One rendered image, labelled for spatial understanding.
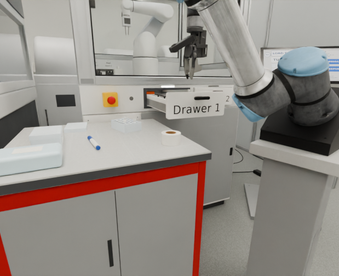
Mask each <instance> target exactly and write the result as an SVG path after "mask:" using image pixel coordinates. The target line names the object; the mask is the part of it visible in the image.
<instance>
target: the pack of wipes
mask: <svg viewBox="0 0 339 276"><path fill-rule="evenodd" d="M61 165H62V147H61V144H60V143H48V144H42V145H33V146H22V147H13V148H3V149H0V176H4V175H11V174H18V173H25V172H29V171H36V170H43V169H50V168H57V167H60V166H61Z"/></svg>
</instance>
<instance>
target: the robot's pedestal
mask: <svg viewBox="0 0 339 276"><path fill-rule="evenodd" d="M249 153H252V154H255V155H258V156H262V157H263V164H262V172H261V179H260V186H259V190H258V197H257V204H256V211H255V218H254V225H253V229H252V236H251V243H250V250H249V257H248V265H247V268H246V270H245V271H244V272H243V274H242V275H241V276H308V275H309V270H310V267H311V264H312V259H313V256H314V252H315V248H316V245H317V241H318V237H319V233H320V229H321V226H322V223H323V218H324V215H325V210H326V207H327V203H328V200H329V196H330V192H331V188H332V184H333V181H334V177H335V176H336V177H339V149H338V150H337V151H336V152H334V153H333V154H331V155H329V156H324V155H321V154H317V153H313V152H308V151H304V150H301V149H297V148H293V147H289V146H284V145H280V144H277V143H273V142H269V141H265V140H260V139H258V140H256V141H254V142H251V143H250V148H249Z"/></svg>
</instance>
